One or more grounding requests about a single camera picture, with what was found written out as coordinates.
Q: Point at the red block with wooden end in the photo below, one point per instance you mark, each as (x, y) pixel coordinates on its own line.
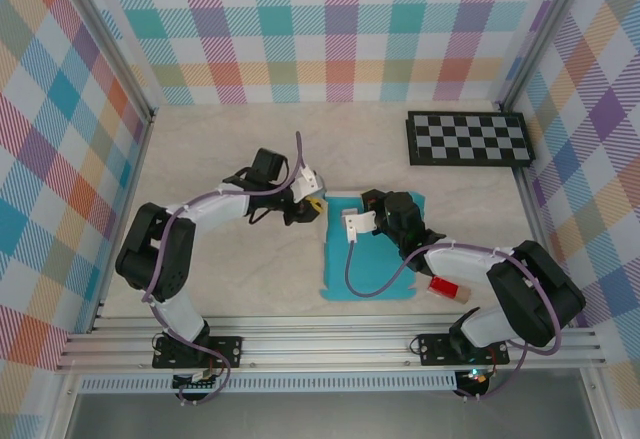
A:
(445, 288)

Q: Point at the teal and white paper box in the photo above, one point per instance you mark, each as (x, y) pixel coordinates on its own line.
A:
(370, 269)

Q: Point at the aluminium corner post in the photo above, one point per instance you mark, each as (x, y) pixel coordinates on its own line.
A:
(544, 34)
(110, 34)

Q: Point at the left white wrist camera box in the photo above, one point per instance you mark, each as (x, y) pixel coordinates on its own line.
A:
(306, 186)

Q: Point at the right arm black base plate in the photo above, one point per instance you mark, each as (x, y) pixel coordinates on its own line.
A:
(435, 354)

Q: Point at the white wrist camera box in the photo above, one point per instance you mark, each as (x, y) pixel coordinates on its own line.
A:
(362, 224)
(306, 186)

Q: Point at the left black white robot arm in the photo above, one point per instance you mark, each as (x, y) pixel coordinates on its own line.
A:
(150, 259)

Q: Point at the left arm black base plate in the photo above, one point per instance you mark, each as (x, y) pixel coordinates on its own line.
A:
(230, 351)

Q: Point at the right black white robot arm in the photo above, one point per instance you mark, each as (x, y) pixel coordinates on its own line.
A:
(530, 289)

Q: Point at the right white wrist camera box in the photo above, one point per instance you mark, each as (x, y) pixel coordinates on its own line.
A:
(362, 224)

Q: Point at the long aluminium rail frame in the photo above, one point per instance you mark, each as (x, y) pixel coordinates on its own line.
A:
(325, 344)

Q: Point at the black grey chessboard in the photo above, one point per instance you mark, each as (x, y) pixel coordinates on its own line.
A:
(480, 139)

